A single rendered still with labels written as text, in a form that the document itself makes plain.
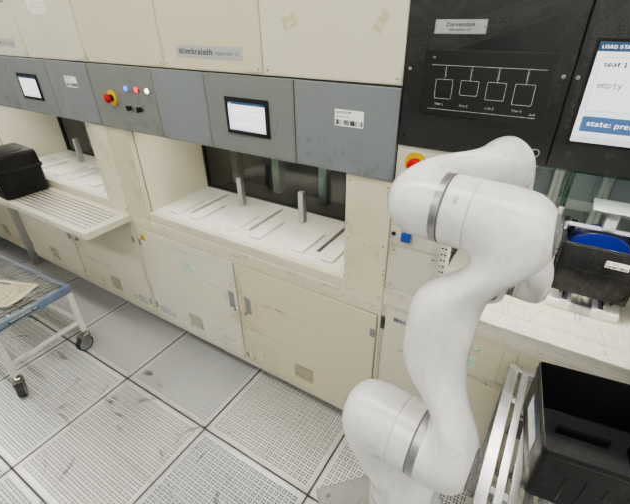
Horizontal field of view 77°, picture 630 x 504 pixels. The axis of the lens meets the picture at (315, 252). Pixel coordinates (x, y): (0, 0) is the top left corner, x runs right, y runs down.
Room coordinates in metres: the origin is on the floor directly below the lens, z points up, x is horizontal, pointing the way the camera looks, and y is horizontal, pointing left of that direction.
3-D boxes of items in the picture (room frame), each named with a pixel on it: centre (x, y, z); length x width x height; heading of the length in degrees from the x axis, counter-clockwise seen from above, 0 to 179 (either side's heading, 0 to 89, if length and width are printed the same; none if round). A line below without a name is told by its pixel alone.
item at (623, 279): (1.10, -0.93, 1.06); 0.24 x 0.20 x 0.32; 58
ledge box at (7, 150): (2.36, 1.86, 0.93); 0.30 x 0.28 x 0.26; 55
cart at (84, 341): (1.86, 1.84, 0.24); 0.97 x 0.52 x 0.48; 60
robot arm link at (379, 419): (0.44, -0.13, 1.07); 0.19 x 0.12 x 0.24; 53
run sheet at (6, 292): (1.74, 1.71, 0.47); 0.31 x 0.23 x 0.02; 79
